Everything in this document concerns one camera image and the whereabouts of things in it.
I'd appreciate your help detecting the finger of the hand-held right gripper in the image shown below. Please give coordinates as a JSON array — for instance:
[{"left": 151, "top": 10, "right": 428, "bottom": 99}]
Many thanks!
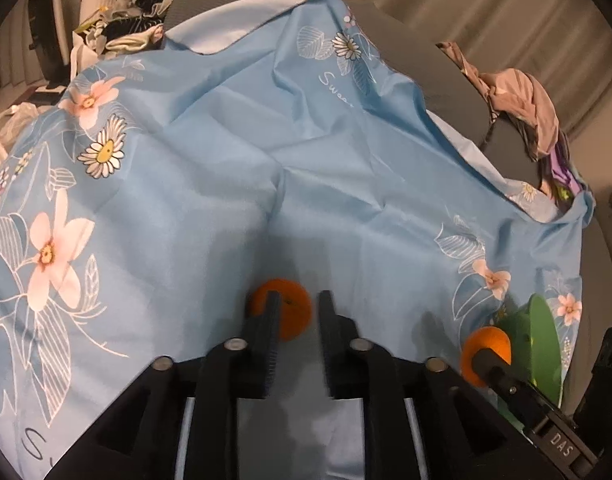
[{"left": 472, "top": 346, "right": 554, "bottom": 428}]

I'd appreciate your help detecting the pile of mixed clothes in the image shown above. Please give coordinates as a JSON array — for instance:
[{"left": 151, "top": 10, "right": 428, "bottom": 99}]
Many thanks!
[{"left": 70, "top": 0, "right": 177, "bottom": 82}]

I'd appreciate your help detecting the white crumpled cloth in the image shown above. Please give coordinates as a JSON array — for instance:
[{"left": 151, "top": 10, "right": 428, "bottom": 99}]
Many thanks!
[{"left": 0, "top": 101, "right": 42, "bottom": 162}]

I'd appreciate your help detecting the light blue floral bedsheet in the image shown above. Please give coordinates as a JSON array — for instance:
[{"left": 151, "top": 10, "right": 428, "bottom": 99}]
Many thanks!
[{"left": 0, "top": 0, "right": 598, "bottom": 480}]

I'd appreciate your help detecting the large orange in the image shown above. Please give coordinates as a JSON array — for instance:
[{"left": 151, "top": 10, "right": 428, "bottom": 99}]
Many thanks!
[
  {"left": 249, "top": 280, "right": 313, "bottom": 344},
  {"left": 459, "top": 325, "right": 513, "bottom": 389}
]

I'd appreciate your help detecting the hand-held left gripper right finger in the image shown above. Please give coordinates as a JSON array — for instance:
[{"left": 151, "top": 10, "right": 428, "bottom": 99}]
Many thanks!
[{"left": 319, "top": 290, "right": 554, "bottom": 480}]

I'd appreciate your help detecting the grey armchair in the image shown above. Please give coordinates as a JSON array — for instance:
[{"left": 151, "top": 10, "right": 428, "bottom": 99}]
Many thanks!
[{"left": 582, "top": 184, "right": 612, "bottom": 333}]

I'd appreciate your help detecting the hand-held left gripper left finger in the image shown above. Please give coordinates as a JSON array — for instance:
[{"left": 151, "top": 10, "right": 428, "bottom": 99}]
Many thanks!
[{"left": 44, "top": 290, "right": 283, "bottom": 480}]

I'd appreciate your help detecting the pink crumpled clothing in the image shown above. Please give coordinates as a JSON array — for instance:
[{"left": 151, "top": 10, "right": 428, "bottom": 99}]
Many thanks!
[{"left": 436, "top": 41, "right": 562, "bottom": 162}]

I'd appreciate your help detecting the black upright object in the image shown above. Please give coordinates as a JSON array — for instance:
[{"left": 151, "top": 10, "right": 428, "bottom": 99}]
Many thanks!
[{"left": 27, "top": 0, "right": 72, "bottom": 87}]

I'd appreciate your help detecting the purple cloth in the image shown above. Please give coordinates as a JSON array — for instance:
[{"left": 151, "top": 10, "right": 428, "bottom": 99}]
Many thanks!
[{"left": 536, "top": 135, "right": 593, "bottom": 207}]

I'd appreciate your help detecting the green plate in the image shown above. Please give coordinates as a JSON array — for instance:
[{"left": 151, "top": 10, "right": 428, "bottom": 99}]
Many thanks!
[{"left": 491, "top": 294, "right": 563, "bottom": 428}]

